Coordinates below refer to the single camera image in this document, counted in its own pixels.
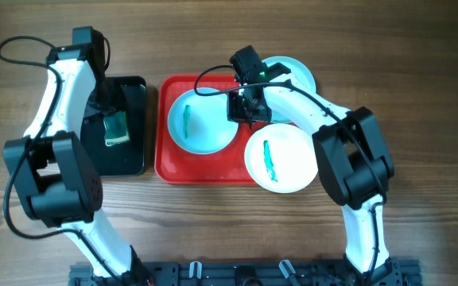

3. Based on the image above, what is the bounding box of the green yellow scrub sponge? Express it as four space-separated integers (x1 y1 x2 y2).
103 111 130 146

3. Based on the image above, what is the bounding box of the white plate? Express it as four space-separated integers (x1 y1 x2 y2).
262 56 316 123
244 124 318 194

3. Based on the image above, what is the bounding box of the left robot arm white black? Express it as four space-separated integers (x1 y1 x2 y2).
3 43 153 285

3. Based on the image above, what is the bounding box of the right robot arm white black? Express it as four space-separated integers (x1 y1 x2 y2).
229 60 394 285

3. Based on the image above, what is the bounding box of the black tray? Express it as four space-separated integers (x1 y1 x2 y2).
80 76 147 176

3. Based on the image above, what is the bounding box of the red tray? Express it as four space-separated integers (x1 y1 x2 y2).
154 74 318 186

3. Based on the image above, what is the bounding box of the black mounting rail base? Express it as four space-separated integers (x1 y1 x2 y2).
68 258 423 286

